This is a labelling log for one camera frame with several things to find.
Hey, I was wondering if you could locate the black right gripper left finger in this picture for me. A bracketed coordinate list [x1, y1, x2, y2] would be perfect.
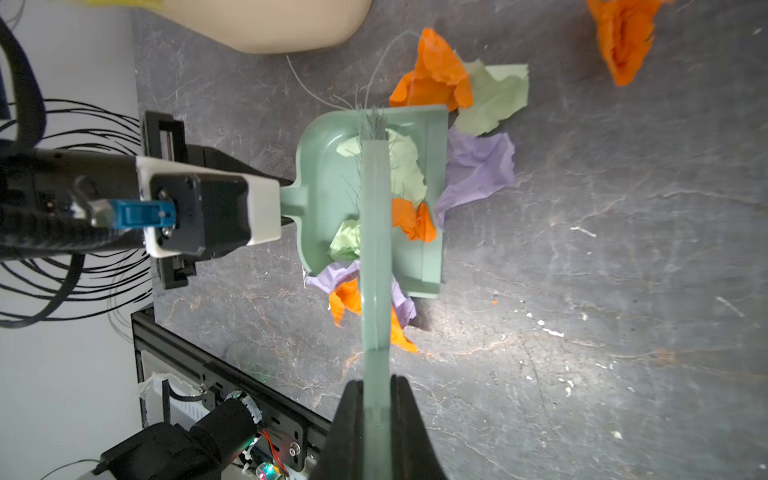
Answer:
[309, 380, 364, 480]

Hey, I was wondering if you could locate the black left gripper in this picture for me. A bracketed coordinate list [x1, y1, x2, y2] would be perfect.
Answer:
[137, 111, 292, 290]

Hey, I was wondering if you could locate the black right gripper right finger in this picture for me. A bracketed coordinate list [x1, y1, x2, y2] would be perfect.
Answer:
[391, 375, 447, 480]

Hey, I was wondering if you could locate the green dustpan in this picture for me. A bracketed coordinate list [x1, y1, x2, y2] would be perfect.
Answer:
[281, 105, 449, 298]

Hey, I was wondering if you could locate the green hand brush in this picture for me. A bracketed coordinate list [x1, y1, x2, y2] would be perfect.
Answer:
[359, 109, 393, 479]

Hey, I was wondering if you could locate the green paper scrap centre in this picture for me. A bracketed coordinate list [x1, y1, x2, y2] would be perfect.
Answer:
[328, 219, 361, 261]

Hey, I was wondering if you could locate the orange paper scrap centre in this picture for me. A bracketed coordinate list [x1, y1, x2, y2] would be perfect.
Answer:
[329, 279, 418, 353]

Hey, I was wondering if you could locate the beige bin with yellow bag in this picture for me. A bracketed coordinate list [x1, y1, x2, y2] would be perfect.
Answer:
[81, 0, 372, 54]

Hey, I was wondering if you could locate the small green paper scrap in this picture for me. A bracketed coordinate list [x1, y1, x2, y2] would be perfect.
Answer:
[336, 129, 428, 210]

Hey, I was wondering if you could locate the orange twisted paper scrap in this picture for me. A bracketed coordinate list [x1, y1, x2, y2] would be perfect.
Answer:
[391, 198, 437, 243]

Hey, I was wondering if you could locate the orange paper scrap near bin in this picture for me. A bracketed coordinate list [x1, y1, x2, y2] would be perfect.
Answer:
[389, 28, 474, 112]

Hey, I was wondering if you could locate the small purple paper scrap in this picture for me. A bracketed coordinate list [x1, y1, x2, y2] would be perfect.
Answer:
[434, 127, 516, 229]

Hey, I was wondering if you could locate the green paper scrap front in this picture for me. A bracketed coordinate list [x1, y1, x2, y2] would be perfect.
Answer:
[453, 60, 530, 136]

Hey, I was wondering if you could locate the orange paper scrap front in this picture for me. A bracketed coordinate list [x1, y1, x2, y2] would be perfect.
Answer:
[587, 0, 665, 86]

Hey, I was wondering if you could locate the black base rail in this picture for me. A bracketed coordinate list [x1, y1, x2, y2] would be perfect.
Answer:
[131, 307, 331, 479]

